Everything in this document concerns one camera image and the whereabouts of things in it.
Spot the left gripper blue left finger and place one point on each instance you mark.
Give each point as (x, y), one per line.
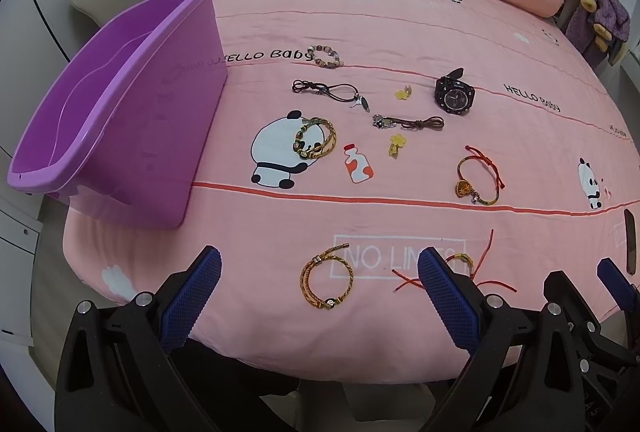
(184, 297)

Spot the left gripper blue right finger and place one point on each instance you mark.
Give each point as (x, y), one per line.
(455, 299)

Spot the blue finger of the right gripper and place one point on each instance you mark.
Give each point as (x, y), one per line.
(625, 294)
(559, 289)

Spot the black wrist watch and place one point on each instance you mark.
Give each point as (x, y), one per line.
(452, 94)

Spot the yellow flower hair clip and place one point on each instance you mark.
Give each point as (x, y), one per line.
(404, 94)

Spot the purple plastic basin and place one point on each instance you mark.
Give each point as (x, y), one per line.
(121, 131)

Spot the pink panda bed sheet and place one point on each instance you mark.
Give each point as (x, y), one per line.
(319, 230)

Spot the purple plush clothing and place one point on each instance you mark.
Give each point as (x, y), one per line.
(598, 29)

